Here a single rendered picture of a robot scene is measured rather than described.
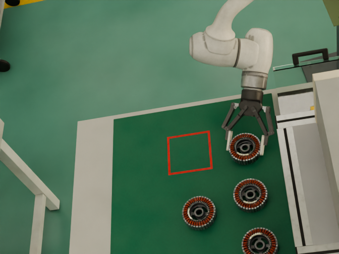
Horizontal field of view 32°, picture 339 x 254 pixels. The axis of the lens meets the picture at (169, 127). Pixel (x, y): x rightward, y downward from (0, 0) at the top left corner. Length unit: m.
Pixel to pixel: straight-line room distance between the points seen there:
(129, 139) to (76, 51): 1.51
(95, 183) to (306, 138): 0.85
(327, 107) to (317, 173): 0.22
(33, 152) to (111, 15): 1.02
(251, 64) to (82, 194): 0.76
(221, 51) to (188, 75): 1.30
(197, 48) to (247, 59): 0.18
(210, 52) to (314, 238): 0.76
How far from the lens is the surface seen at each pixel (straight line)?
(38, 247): 2.81
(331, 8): 2.43
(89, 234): 2.08
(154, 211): 2.04
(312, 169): 1.61
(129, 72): 3.40
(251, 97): 2.02
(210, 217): 1.94
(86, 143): 2.26
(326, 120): 1.44
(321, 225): 1.54
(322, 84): 1.50
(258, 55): 2.02
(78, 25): 3.78
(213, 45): 1.98
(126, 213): 2.06
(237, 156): 2.02
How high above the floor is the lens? 2.54
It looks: 55 degrees down
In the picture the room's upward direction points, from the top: 24 degrees counter-clockwise
